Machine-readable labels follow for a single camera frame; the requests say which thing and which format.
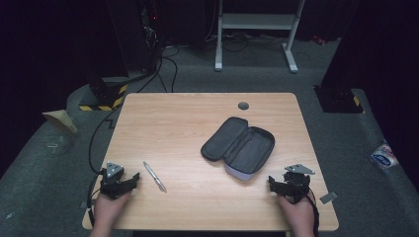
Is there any silver pen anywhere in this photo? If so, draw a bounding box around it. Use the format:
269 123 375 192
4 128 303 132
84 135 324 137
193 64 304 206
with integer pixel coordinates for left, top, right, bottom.
142 160 168 194

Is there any person's left hand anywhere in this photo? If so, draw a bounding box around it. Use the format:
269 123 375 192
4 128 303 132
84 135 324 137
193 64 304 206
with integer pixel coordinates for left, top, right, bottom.
93 191 132 231

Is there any dark equipment rack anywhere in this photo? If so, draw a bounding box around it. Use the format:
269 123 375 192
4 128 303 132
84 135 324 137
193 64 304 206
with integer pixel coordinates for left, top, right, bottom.
107 0 164 75

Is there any white blue plastic packet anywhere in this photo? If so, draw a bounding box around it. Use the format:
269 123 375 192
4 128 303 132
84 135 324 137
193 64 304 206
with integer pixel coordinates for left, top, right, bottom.
369 140 400 171

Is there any white metal stand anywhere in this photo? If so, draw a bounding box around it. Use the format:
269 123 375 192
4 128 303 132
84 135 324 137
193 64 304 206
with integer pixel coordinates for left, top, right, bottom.
213 0 306 74

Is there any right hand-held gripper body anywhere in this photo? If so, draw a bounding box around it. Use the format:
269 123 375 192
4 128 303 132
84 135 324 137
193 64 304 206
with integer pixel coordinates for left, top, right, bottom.
282 163 316 204

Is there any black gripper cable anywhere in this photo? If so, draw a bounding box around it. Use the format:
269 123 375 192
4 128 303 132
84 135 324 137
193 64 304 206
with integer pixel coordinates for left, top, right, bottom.
86 105 124 228
305 190 321 237

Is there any yellow black striped stand base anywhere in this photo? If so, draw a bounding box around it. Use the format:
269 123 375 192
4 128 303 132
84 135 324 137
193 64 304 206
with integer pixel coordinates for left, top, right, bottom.
313 84 366 115
78 77 128 113

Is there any grey tape piece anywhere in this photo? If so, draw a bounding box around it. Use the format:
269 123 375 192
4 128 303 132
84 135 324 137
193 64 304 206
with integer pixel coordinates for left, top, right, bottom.
318 191 340 204

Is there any black open pencil case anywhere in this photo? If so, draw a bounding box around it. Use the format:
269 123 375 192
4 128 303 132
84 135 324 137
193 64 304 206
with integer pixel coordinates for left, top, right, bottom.
200 116 276 183

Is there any black floor cable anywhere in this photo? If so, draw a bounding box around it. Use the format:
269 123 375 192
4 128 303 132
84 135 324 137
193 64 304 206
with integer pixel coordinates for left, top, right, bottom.
136 45 182 94

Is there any small red object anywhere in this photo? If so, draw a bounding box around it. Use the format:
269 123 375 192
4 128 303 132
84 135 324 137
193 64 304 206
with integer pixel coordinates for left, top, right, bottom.
311 34 328 46

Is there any person's right hand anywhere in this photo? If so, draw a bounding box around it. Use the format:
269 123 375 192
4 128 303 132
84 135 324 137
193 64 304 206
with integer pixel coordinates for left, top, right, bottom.
276 192 316 237

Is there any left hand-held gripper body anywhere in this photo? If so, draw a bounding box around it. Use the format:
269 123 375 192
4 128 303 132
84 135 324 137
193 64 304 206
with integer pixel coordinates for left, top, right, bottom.
99 161 130 200

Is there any beige cardboard piece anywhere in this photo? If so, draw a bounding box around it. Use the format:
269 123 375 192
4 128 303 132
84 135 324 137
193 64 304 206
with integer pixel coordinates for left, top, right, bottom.
42 109 79 134

